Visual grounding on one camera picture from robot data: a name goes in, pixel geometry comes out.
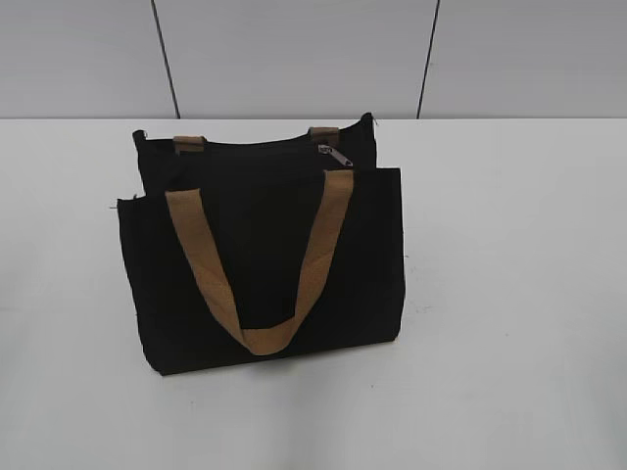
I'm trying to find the black canvas tote bag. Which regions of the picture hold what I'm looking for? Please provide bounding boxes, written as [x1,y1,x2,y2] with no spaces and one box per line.
[117,114,406,376]

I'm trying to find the metal zipper pull with ring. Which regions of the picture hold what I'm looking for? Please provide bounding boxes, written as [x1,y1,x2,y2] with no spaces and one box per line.
[317,144,354,167]

